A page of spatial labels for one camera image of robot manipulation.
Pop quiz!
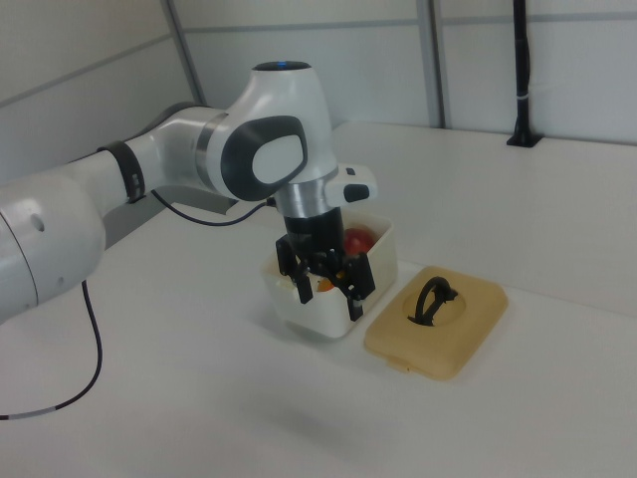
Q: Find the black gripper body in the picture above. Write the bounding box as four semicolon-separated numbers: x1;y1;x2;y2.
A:
283;207;346;258

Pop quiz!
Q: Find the orange mandarin fruit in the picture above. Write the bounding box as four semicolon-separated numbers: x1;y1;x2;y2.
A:
316;269;347;295

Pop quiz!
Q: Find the red apple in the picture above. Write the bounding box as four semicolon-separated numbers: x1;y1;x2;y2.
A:
342;227;377;257

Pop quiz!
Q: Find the white plastic container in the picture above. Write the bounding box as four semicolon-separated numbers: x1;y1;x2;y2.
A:
261;208;400;344

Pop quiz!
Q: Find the tan container lid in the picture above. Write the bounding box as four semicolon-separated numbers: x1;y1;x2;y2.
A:
363;264;511;383

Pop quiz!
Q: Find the black stand pole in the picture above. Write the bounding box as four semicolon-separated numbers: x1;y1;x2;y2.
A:
506;0;544;148

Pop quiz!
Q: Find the black lid handle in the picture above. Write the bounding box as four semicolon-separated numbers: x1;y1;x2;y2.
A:
407;274;460;329

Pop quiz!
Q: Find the grey partition post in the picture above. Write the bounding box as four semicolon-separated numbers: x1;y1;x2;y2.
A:
161;0;208;107
416;0;452;129

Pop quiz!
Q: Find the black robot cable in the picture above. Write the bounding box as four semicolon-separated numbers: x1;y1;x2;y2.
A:
0;188;279;422

